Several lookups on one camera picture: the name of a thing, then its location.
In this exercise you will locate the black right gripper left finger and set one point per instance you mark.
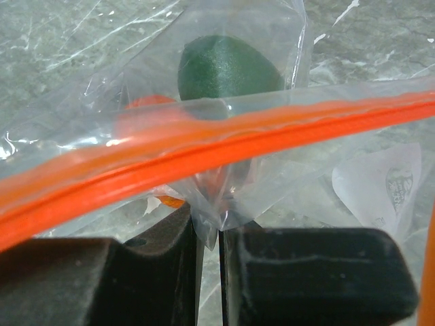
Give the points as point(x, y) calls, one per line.
point(151, 279)

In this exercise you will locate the clear red-zip bag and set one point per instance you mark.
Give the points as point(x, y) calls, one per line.
point(348, 142)

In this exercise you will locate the fake dark green avocado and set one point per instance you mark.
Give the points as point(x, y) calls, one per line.
point(217, 66)

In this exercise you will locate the fake red orange tomato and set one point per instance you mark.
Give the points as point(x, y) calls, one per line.
point(152, 110)

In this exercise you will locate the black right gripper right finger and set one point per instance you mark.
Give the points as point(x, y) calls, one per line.
point(313, 276)

